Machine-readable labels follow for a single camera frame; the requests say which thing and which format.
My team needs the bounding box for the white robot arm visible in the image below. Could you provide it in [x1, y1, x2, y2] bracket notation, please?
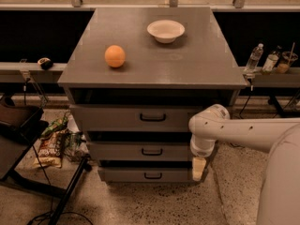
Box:
[188, 104, 300, 225]

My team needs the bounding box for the grey drawer cabinet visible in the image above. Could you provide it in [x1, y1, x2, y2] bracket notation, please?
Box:
[59, 7, 247, 173]

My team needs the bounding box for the grey top drawer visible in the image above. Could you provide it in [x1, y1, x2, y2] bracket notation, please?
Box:
[70, 104, 202, 132]

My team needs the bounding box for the black stand leg right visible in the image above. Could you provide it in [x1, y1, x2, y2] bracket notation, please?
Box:
[268, 95, 300, 118]

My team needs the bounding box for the clear water bottle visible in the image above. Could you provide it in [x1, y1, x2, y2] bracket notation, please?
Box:
[244, 43, 263, 74]

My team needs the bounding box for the small glass bottle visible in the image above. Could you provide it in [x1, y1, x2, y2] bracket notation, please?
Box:
[261, 46, 282, 75]

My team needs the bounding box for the white bowl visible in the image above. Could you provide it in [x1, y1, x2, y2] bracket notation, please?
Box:
[147, 20, 185, 44]

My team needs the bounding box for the orange ball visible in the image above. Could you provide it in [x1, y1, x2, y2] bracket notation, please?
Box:
[104, 45, 126, 68]

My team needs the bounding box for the plastic cup with straw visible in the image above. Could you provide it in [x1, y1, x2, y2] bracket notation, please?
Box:
[276, 43, 298, 74]

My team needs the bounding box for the green snack bag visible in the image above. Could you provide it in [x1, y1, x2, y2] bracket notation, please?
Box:
[41, 117, 68, 138]

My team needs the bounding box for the brown snack bag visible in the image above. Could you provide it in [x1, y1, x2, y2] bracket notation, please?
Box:
[33, 130, 67, 168]

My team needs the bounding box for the black cart stand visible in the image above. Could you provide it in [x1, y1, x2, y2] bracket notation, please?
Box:
[0, 94, 93, 225]

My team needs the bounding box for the black yellow tape measure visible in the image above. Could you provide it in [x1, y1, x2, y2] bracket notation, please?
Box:
[37, 57, 53, 70]

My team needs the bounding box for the black power cable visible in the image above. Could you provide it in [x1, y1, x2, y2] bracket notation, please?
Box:
[238, 78, 255, 120]

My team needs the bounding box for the black floor cable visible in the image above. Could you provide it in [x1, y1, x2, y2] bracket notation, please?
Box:
[26, 145, 94, 225]

